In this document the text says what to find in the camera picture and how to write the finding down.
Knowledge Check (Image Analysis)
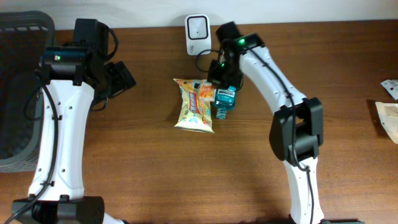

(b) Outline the teal mouthwash bottle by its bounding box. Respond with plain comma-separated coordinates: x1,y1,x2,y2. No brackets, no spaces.
214,86,237,119

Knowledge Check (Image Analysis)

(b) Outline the yellow snack bag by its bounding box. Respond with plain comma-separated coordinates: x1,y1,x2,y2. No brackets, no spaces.
174,78,214,134

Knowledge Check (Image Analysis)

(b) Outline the clear blister pack white card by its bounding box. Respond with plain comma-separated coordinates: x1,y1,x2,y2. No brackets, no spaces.
381,80,398,100

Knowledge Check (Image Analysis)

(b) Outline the beige paper pouch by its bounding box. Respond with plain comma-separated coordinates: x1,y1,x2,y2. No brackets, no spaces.
375,102,397,144

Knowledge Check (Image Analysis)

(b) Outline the small orange box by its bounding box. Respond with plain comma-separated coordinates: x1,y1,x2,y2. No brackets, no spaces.
198,80,216,102

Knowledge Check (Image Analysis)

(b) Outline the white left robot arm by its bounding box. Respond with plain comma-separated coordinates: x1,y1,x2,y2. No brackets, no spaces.
11,19,136,224

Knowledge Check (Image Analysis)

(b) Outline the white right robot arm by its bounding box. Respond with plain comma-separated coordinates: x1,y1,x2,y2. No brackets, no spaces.
207,22,325,223

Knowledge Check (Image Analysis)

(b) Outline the white barcode scanner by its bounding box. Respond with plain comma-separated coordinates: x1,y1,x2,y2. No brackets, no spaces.
185,14,211,56

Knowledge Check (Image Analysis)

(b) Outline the dark grey plastic basket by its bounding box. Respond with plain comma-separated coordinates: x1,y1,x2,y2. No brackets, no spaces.
1,11,55,173

